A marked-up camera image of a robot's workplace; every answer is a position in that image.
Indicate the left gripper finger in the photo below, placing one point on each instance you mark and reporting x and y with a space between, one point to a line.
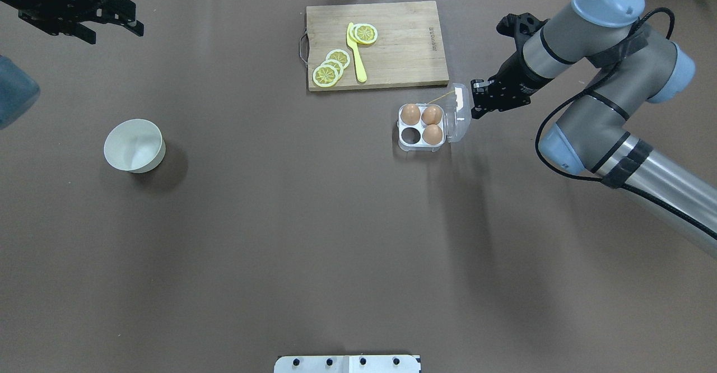
118 12

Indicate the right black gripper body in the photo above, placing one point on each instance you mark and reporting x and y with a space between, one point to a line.
516 74

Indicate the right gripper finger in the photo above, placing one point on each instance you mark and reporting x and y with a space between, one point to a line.
480 109
481 87

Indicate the clear plastic egg box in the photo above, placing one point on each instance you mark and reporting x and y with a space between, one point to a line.
455 104

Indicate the brown egg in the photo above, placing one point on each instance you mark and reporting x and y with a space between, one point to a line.
410 114
432 115
433 135

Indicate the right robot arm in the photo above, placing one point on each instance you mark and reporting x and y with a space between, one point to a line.
585 138

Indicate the wooden cutting board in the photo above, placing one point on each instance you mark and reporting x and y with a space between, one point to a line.
408 52

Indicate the lemon slice near knife tip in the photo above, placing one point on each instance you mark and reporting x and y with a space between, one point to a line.
366 33

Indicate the yellow plastic knife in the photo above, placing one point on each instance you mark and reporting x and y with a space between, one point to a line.
360 70

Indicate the lemon slice middle of stack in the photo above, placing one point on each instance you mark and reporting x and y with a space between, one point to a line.
337 65

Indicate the lemon slice of stack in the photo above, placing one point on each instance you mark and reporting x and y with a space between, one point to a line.
326 75
337 65
339 55

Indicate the white bowl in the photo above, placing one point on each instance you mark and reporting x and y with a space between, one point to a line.
135 146

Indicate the lemon slice back of stack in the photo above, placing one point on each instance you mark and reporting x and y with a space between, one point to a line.
339 55

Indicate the lemon slice front of stack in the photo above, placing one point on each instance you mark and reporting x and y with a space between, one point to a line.
326 75

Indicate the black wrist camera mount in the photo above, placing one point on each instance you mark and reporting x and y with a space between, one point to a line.
520 27

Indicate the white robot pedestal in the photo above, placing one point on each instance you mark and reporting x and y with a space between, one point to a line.
349 363

